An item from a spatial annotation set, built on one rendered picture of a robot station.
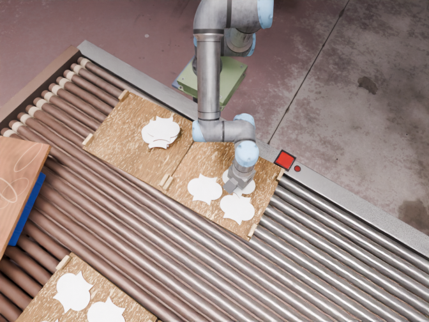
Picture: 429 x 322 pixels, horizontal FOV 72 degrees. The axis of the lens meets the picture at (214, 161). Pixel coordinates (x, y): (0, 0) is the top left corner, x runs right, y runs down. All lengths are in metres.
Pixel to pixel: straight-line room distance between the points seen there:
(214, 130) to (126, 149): 0.49
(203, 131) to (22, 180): 0.73
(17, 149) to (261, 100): 1.86
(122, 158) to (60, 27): 2.24
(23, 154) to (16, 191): 0.15
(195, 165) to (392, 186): 1.75
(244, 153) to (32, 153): 0.85
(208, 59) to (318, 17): 2.51
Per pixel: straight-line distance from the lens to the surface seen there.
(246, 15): 0.97
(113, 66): 1.66
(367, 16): 3.61
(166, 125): 1.33
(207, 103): 0.99
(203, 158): 1.29
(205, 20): 0.97
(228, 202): 1.22
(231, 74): 1.52
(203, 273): 1.21
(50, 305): 1.32
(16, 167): 1.38
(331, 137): 2.59
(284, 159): 1.34
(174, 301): 1.21
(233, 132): 1.02
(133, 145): 1.36
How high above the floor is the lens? 2.12
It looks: 67 degrees down
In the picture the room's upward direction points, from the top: 3 degrees clockwise
